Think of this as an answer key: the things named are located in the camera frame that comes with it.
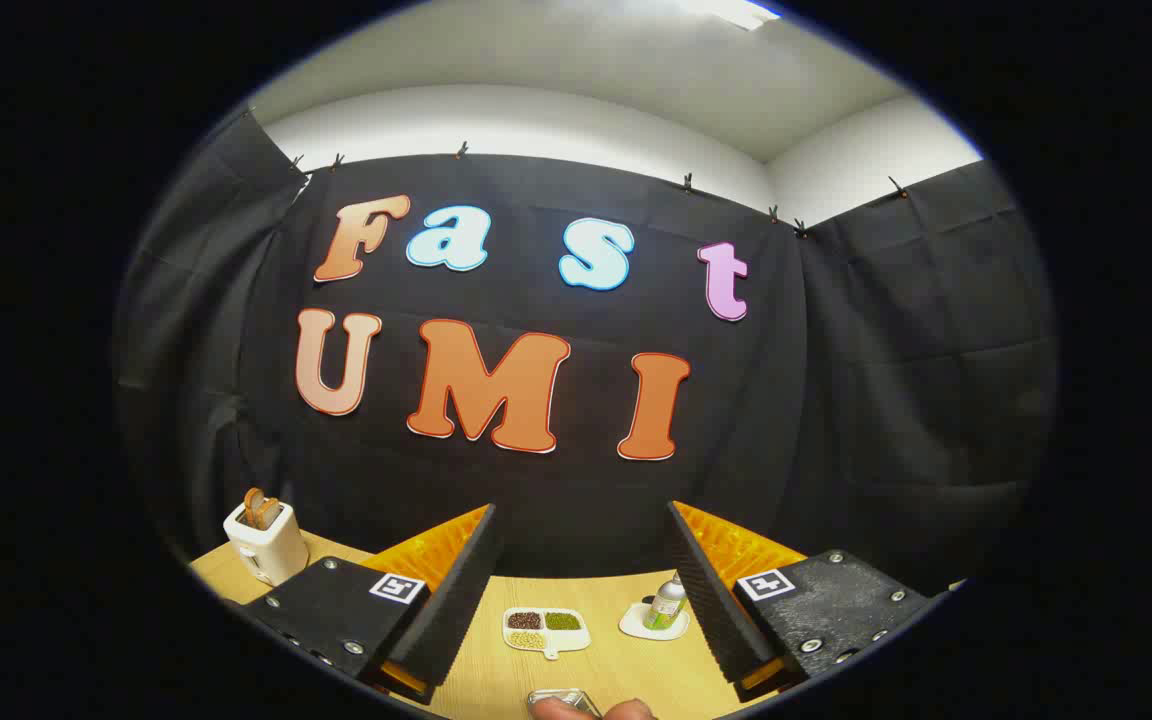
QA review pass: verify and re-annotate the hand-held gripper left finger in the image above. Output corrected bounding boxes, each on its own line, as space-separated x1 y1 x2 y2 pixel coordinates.
241 503 499 706

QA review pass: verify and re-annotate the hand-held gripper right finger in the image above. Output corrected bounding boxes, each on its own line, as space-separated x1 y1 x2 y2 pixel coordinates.
666 500 940 705

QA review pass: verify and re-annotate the small square metal tray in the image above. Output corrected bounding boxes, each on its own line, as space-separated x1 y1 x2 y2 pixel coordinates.
528 688 602 719

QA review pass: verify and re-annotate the green label spray bottle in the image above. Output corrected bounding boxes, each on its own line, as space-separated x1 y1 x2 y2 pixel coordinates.
642 574 688 632

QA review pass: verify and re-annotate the small white dish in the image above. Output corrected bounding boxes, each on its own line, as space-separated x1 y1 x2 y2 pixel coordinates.
619 600 691 642

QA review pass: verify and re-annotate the white divided tray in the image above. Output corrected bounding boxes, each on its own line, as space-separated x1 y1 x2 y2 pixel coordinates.
502 607 592 661

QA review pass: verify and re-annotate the white toaster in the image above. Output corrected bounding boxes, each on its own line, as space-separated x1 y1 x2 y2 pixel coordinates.
223 500 310 587

